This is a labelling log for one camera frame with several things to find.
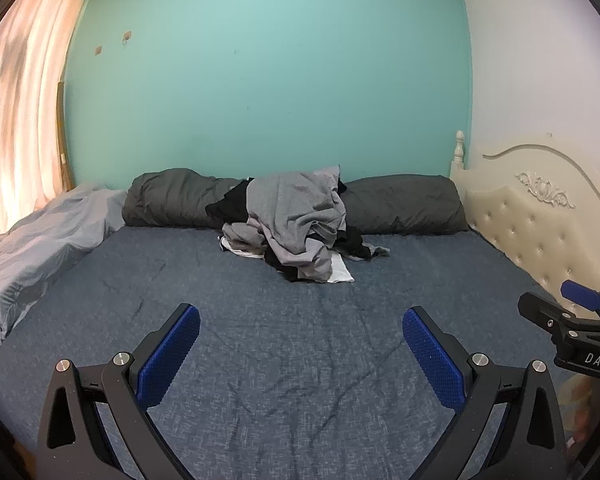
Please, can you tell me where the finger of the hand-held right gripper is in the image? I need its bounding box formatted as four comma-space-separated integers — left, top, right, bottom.
518, 292, 581, 333
561, 280, 600, 321

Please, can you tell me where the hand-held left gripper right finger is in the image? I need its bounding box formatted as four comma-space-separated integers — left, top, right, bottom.
402, 306, 568, 480

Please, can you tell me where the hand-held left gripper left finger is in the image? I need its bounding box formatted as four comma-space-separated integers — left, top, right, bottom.
36, 303, 201, 480

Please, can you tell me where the pile of grey black clothes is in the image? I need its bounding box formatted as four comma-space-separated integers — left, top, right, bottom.
205, 180, 376, 281

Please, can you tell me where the cream tufted headboard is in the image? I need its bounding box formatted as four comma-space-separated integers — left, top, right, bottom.
449, 130, 600, 311

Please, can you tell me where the bed with blue sheet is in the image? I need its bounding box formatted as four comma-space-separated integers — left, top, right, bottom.
0, 222, 571, 480

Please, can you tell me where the white garment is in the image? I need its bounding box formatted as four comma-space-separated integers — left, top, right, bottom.
219, 237, 356, 284

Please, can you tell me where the dark grey rolled quilt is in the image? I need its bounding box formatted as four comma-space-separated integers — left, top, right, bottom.
121, 166, 470, 235

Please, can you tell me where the light grey duvet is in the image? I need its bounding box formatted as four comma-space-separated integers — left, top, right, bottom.
0, 183, 128, 366

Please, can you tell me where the light grey garment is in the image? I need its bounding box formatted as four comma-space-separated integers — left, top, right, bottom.
222, 164, 348, 283

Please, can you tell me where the pink curtain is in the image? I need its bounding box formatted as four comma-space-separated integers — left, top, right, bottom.
0, 0, 93, 256

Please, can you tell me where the wooden window frame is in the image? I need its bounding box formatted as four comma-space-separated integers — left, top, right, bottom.
55, 80, 76, 188

